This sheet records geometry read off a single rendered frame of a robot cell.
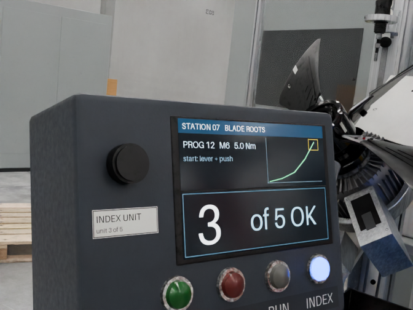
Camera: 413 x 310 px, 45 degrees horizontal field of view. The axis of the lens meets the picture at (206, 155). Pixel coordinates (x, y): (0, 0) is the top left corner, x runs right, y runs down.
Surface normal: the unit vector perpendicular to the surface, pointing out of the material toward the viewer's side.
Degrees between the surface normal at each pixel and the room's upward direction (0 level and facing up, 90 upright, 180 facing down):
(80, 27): 90
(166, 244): 75
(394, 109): 50
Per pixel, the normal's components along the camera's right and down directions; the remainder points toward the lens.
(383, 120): -0.56, -0.64
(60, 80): 0.62, 0.17
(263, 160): 0.58, -0.09
